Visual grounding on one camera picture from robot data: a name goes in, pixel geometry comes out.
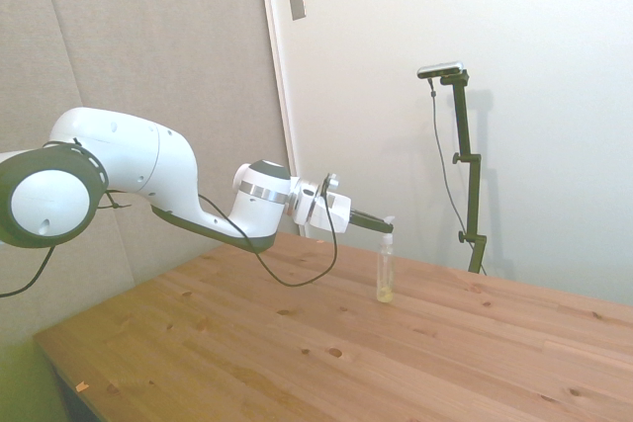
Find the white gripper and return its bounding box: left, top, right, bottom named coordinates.
left=306, top=191, right=395, bottom=236

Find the clear sanitizer pump bottle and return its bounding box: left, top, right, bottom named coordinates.
left=374, top=214, right=398, bottom=304

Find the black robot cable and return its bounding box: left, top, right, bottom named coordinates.
left=196, top=173, right=340, bottom=289
left=0, top=242, right=56, bottom=298

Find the black camera stand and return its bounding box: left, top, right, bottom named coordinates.
left=438, top=70, right=489, bottom=275

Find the grey exterior camera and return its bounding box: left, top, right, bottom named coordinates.
left=416, top=60, right=467, bottom=80

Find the white vertical wall trim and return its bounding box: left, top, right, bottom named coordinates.
left=255, top=0, right=311, bottom=240

